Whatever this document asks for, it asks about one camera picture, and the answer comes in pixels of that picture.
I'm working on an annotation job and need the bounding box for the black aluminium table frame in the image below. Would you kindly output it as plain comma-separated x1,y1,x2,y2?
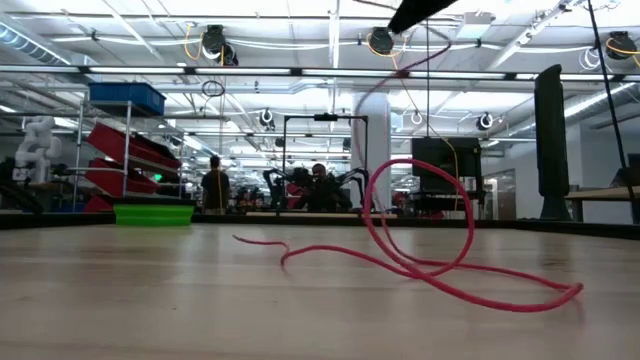
0,212,640,240

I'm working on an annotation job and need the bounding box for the red wire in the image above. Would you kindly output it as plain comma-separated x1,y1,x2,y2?
232,42,585,315

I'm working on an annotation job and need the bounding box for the blue plastic storage bin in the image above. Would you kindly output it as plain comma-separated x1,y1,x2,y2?
88,81,167,117

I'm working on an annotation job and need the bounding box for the small ceiling cord reel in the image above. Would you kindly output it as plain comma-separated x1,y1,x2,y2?
474,111,496,133
258,106,277,133

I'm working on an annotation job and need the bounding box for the silver ceiling duct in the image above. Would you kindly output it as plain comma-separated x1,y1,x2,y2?
0,22,72,67

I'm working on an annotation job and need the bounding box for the green square plastic bin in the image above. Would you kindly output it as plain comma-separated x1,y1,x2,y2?
113,203,195,228

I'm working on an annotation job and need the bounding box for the black monitor cabinet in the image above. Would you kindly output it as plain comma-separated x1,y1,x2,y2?
410,136,485,214

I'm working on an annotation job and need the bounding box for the white square pillar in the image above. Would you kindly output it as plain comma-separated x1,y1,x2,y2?
351,92,392,214

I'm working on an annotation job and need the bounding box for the black gantry stand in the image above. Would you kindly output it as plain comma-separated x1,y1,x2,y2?
281,113,370,216

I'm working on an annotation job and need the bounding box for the black ceiling cord reel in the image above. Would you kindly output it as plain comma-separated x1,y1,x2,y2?
366,26,407,59
604,30,640,64
183,23,239,68

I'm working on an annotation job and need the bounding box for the long ceiling light strip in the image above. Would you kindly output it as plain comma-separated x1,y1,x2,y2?
0,64,640,83

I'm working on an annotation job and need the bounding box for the red plastic storage bin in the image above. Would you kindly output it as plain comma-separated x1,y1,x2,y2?
86,122,183,175
82,193,116,215
83,158,161,197

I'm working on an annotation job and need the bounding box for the slanted black pole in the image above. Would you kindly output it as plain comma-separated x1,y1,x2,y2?
586,0,637,204

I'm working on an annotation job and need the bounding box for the thin black hanging cable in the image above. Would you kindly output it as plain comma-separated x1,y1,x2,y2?
425,7,431,139

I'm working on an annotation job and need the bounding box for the person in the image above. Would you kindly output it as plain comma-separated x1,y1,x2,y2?
200,154,232,216
298,162,354,215

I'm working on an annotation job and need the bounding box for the white ceiling box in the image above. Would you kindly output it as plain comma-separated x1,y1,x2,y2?
455,10,496,40

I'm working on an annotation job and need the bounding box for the wooden table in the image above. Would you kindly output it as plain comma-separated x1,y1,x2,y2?
564,184,640,225

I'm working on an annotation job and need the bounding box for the tall black panel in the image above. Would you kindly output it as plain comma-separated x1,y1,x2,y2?
533,63,573,222

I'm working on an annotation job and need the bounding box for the metal wire shelf rack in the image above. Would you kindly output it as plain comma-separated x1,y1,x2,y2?
71,98,187,214

